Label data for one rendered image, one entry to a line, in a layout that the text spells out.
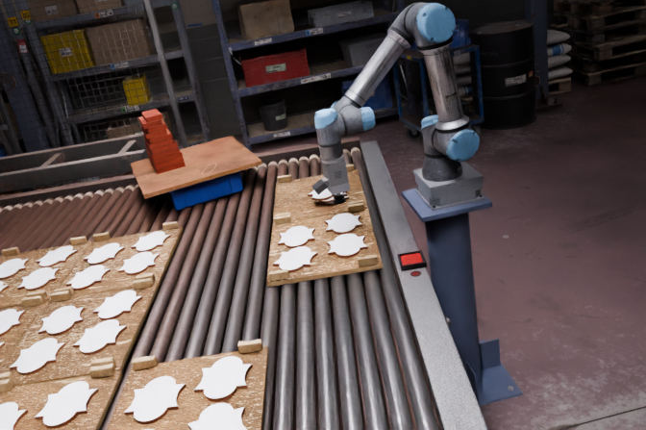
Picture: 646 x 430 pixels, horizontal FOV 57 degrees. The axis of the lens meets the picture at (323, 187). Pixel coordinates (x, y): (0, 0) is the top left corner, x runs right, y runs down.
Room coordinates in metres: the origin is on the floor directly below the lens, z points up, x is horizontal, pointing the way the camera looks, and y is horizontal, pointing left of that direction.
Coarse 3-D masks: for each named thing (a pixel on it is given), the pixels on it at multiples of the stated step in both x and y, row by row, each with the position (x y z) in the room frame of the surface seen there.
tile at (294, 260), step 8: (296, 248) 1.72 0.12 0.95; (304, 248) 1.71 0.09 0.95; (288, 256) 1.68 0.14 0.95; (296, 256) 1.67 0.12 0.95; (304, 256) 1.66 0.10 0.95; (312, 256) 1.66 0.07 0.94; (280, 264) 1.64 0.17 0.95; (288, 264) 1.63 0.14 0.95; (296, 264) 1.62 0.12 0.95; (304, 264) 1.61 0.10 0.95; (288, 272) 1.59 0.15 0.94
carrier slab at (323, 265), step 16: (272, 224) 1.96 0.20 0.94; (288, 224) 1.94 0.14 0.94; (304, 224) 1.91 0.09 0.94; (320, 224) 1.89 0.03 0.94; (368, 224) 1.82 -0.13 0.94; (272, 240) 1.83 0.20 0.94; (320, 240) 1.77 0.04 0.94; (368, 240) 1.71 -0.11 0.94; (272, 256) 1.72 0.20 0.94; (320, 256) 1.66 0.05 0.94; (336, 256) 1.64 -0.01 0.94; (304, 272) 1.58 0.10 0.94; (320, 272) 1.56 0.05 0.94; (336, 272) 1.55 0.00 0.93; (352, 272) 1.55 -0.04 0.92
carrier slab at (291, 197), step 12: (300, 180) 2.36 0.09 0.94; (312, 180) 2.33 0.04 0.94; (276, 192) 2.26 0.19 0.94; (288, 192) 2.24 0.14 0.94; (300, 192) 2.22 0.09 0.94; (348, 192) 2.13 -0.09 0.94; (360, 192) 2.11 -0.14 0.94; (276, 204) 2.14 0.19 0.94; (288, 204) 2.12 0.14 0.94; (300, 204) 2.10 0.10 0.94; (312, 204) 2.08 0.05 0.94; (300, 216) 1.99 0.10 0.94; (312, 216) 1.97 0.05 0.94
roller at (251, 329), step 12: (276, 168) 2.64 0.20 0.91; (264, 192) 2.34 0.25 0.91; (264, 204) 2.20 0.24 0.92; (264, 216) 2.08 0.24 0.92; (264, 228) 1.98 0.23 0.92; (264, 240) 1.88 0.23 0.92; (264, 252) 1.80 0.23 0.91; (264, 264) 1.73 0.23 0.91; (252, 276) 1.65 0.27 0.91; (264, 276) 1.66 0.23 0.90; (252, 288) 1.57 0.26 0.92; (252, 300) 1.50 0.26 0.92; (252, 312) 1.44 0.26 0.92; (252, 324) 1.38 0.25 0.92; (252, 336) 1.33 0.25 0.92
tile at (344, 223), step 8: (336, 216) 1.91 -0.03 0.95; (344, 216) 1.90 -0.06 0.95; (352, 216) 1.89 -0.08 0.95; (328, 224) 1.87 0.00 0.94; (336, 224) 1.85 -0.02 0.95; (344, 224) 1.84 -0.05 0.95; (352, 224) 1.82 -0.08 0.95; (360, 224) 1.82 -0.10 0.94; (336, 232) 1.79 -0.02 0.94; (344, 232) 1.78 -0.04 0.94
